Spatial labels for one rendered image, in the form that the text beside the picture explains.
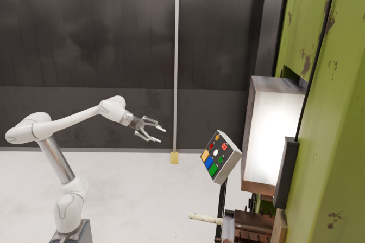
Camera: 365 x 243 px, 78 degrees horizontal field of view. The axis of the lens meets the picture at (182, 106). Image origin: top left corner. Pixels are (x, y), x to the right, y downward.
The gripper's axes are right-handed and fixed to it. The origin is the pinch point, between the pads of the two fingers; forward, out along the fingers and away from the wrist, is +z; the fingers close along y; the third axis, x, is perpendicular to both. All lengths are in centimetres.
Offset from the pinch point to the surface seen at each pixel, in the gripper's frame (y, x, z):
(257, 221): -23, -35, 63
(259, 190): -10, -56, 41
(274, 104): 18, -78, 18
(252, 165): -3, -64, 28
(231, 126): 87, 171, 140
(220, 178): -8, 1, 54
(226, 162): 3, -5, 51
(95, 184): -71, 186, -8
